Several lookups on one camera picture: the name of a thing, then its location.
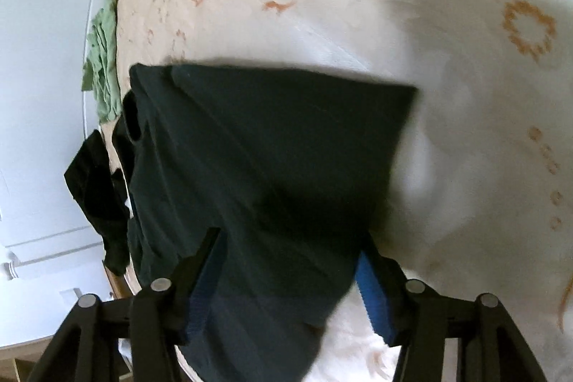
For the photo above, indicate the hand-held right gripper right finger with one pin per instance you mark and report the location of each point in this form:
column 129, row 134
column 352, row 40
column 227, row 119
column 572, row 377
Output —
column 374, row 297

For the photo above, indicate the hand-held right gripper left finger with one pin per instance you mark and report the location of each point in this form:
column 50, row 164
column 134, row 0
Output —
column 206, row 288

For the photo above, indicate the dark t-shirt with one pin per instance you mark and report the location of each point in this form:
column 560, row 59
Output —
column 268, row 162

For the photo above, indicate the black fleece garment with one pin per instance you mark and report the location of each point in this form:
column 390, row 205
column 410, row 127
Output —
column 96, row 194

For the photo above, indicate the green cloth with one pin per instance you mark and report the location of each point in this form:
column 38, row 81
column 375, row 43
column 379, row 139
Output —
column 104, row 64

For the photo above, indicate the brown cardboard box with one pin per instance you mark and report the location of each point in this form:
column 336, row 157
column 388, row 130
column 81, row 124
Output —
column 18, row 348

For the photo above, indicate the beige floral bedspread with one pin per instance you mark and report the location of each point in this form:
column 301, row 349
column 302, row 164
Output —
column 447, row 95

